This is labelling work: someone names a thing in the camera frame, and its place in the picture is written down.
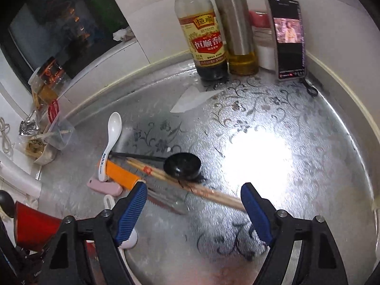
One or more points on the pink folding knife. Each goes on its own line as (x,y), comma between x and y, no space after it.
(111,188)

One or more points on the stainless steel oil dispenser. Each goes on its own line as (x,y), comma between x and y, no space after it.
(234,15)

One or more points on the orange handled peeler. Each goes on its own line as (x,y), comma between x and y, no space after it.
(157,196)

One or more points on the vinegar bottle yellow red label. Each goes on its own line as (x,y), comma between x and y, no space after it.
(201,30)

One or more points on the wooden chopstick red band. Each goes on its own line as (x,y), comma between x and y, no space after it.
(190,183)

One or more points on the white crumpled tissue on sill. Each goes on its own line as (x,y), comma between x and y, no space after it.
(123,35)

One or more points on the black smartphone playing video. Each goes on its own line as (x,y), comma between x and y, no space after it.
(289,40)

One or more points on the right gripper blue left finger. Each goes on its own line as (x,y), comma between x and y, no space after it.
(67,261)

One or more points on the white jar red lid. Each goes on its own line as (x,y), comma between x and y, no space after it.
(263,39)

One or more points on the red utensil holder cup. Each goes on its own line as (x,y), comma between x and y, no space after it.
(33,229)

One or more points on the white ceramic soup spoon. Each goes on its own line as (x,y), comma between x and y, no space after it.
(114,131)

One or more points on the red handled scissors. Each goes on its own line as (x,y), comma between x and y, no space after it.
(53,110)

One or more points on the black ladle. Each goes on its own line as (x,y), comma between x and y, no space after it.
(182,165)
(7,204)

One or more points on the white plastic tray with packets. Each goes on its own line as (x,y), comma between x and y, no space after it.
(43,145)

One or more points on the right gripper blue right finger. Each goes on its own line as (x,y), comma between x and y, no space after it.
(319,260)

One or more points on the clear jar orange black label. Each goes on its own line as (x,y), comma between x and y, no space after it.
(53,75)

